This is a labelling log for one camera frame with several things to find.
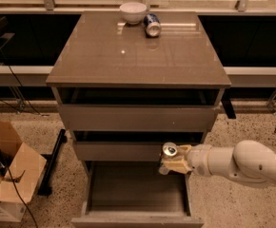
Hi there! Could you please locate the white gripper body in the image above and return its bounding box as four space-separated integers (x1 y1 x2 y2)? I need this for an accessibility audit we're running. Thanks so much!
187 144 211 176

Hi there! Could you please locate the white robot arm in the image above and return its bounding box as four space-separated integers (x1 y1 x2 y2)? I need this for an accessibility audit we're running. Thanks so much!
159 140 276 187

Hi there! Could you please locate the white bowl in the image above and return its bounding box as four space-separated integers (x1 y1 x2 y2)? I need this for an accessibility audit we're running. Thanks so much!
119 2 147 25

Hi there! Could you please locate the blue soda can lying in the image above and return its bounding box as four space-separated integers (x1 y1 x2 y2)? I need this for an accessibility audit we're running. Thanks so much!
144 13 161 37

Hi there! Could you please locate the black metal bar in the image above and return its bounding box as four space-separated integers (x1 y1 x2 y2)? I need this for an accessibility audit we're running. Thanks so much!
37 129 68 196

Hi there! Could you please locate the black cable left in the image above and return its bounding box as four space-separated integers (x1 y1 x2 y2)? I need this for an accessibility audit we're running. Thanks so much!
0 31 42 228

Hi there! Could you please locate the silver redbull can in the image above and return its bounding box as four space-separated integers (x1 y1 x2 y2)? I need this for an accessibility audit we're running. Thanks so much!
159 142 178 175

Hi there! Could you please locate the top grey drawer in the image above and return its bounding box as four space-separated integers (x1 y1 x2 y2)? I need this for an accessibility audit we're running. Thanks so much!
58 104 219 132

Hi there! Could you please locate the brown cardboard box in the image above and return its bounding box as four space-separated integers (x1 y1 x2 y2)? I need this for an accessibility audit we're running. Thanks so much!
0 121 46 222

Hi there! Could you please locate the middle grey drawer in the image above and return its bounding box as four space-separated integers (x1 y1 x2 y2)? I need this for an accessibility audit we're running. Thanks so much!
73 142 162 162

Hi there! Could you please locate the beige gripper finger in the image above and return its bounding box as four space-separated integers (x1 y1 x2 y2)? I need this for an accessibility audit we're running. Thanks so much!
177 144 192 156
162 158 192 175

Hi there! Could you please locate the bottom grey open drawer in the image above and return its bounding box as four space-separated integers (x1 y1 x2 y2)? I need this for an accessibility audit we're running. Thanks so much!
71 161 204 228

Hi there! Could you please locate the grey drawer cabinet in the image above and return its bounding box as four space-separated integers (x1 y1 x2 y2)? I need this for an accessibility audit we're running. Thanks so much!
45 10 232 228

